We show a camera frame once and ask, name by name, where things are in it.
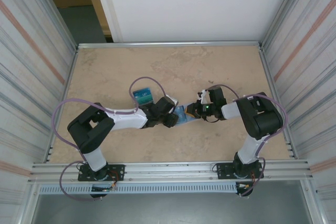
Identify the blue card packet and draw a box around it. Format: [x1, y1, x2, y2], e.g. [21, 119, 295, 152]
[173, 101, 202, 127]

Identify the aluminium frame post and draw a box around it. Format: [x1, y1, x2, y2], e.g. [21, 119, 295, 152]
[262, 0, 305, 48]
[36, 0, 79, 51]

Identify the aluminium table side rail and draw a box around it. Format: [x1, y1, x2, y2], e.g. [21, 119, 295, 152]
[47, 49, 79, 163]
[259, 48, 299, 161]

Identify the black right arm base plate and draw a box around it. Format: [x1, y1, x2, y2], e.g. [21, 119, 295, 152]
[215, 162, 263, 180]

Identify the white slotted cable duct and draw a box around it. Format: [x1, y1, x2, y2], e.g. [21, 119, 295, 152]
[38, 183, 238, 195]

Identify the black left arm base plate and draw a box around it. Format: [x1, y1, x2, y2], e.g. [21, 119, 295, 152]
[78, 164, 125, 182]

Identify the blue and teal credit card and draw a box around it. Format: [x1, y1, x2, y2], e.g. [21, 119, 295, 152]
[132, 87, 155, 105]

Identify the aluminium frame crossbar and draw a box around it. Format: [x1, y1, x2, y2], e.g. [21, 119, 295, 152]
[77, 40, 264, 49]

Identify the aluminium mounting rail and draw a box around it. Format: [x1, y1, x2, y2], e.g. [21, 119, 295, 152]
[30, 161, 314, 184]

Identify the blue green credit card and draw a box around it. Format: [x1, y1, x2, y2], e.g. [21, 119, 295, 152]
[175, 105, 189, 125]

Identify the thin black cable loop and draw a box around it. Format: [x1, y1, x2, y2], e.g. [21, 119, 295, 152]
[203, 115, 223, 124]

